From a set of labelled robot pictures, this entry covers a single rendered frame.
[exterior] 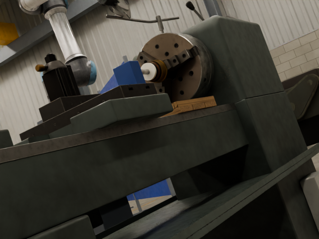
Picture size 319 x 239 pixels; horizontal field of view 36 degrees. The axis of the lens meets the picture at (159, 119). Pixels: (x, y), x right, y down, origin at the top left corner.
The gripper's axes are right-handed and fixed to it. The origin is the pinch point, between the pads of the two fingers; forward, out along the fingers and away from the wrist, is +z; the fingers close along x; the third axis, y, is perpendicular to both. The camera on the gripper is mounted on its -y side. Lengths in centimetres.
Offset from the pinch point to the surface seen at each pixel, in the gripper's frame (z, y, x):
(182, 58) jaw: 27.1, -5.3, 4.0
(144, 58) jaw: 14.8, -5.3, -8.9
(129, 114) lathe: 52, 62, 8
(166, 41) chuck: 15.8, -9.3, 2.1
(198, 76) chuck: 36.2, -9.3, 2.9
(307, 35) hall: -147, -1002, -93
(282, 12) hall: -230, -1005, -98
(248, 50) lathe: 32, -50, 15
